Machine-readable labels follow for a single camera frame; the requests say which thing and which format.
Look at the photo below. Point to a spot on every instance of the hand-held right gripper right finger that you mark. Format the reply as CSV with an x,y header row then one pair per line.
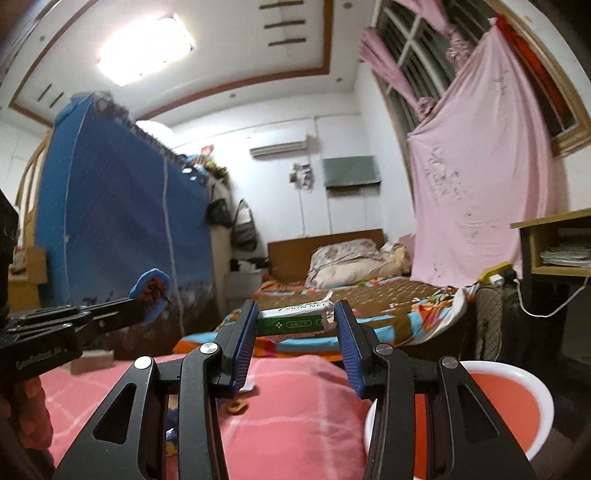
x,y
349,344

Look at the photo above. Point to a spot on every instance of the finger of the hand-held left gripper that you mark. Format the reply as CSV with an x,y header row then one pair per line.
x,y
115,311

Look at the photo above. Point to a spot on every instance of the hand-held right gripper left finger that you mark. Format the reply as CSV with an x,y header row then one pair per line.
x,y
240,344

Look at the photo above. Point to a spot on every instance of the green white carton box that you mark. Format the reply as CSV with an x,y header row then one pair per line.
x,y
291,323

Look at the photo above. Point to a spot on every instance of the red white plastic basin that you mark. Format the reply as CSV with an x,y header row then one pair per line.
x,y
498,401

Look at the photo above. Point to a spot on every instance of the person's left hand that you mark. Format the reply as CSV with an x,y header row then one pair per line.
x,y
27,415

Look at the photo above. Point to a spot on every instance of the white nightstand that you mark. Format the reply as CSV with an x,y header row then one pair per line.
x,y
242,290

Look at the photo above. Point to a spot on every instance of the low wooden cabinet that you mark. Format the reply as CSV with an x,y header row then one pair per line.
x,y
27,281

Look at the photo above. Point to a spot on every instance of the peanut shell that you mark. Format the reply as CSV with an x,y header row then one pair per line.
x,y
236,406

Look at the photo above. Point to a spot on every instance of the bed with colourful blanket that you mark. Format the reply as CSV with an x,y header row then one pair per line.
x,y
406,309

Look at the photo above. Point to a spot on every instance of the cream tall cabinet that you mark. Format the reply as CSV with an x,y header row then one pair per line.
x,y
219,267

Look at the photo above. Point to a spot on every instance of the dark clothes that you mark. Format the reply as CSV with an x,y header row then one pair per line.
x,y
249,265

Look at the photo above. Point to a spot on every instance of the floral folded quilt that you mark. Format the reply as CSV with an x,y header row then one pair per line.
x,y
341,263

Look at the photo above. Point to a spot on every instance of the wooden bed headboard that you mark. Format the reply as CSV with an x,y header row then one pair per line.
x,y
286,258

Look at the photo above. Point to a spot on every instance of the beige pillow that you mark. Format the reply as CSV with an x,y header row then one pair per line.
x,y
396,258

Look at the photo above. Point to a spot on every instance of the blue fabric wardrobe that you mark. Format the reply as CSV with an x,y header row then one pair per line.
x,y
115,207

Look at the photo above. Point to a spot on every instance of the blue yellow wrapper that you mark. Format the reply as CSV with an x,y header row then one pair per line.
x,y
171,434

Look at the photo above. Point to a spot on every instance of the grey hanging bag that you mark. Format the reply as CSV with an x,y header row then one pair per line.
x,y
244,230

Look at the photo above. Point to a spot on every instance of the black hanging bag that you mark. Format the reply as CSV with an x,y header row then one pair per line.
x,y
219,212

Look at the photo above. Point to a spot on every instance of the striped bag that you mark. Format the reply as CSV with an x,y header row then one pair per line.
x,y
489,323

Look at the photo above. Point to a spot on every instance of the wooden wardrobe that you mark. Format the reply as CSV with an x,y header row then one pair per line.
x,y
30,184

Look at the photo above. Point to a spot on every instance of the white charger plug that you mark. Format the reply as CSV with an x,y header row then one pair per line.
x,y
497,279

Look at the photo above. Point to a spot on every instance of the yellow power strip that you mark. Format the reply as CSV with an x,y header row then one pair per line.
x,y
498,268

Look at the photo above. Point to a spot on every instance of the colourful toys pile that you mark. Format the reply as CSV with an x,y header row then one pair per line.
x,y
207,164

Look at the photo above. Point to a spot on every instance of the white air conditioner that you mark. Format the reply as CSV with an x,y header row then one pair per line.
x,y
279,146

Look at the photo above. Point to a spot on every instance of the wooden desk shelf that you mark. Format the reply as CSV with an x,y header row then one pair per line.
x,y
531,235

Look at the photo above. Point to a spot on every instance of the pink hanging sheet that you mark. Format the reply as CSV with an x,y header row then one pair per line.
x,y
475,161

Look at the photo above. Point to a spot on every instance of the stack of papers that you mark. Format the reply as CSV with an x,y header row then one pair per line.
x,y
565,256

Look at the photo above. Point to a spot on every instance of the rectangular ceiling light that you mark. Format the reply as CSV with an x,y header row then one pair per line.
x,y
145,46

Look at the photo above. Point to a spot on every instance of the pink tied curtain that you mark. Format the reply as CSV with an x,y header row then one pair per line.
x,y
383,60

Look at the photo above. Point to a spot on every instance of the window with white bars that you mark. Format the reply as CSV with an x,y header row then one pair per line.
x,y
415,46

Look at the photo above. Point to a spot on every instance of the red cloth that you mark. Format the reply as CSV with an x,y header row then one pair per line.
x,y
508,27

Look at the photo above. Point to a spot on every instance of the green wall cloth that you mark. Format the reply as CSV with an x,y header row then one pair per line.
x,y
351,171

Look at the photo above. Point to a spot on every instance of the wall hanging clutter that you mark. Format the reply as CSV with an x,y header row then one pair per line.
x,y
301,175

